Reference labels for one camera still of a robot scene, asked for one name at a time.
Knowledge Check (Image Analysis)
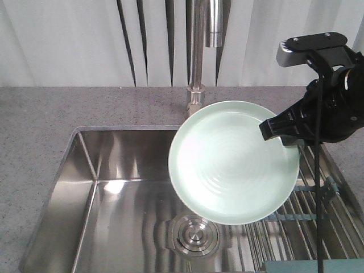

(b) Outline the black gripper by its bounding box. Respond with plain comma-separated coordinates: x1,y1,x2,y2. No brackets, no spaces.
259,46,363,147

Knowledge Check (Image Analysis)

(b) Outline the light green round plate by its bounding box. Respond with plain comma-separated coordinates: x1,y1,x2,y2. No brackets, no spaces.
168,101,300,225

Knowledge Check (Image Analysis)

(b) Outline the round steel sink drain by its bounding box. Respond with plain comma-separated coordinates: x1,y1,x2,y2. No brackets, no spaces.
166,214,220,257

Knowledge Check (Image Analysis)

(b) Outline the stainless steel kitchen faucet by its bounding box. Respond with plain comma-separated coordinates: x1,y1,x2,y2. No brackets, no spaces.
185,1,223,118

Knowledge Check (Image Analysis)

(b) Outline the stainless steel sink basin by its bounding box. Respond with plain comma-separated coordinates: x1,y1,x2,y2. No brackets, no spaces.
18,126,364,273

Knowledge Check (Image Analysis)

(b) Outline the white pleated curtain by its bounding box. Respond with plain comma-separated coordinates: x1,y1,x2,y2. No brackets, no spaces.
1,1,363,87

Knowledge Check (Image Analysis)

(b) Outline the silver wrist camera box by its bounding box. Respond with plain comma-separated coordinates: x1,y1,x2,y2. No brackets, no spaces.
276,32,348,67

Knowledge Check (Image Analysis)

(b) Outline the grey wire dish rack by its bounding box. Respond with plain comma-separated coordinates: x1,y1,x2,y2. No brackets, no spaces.
235,147,363,272

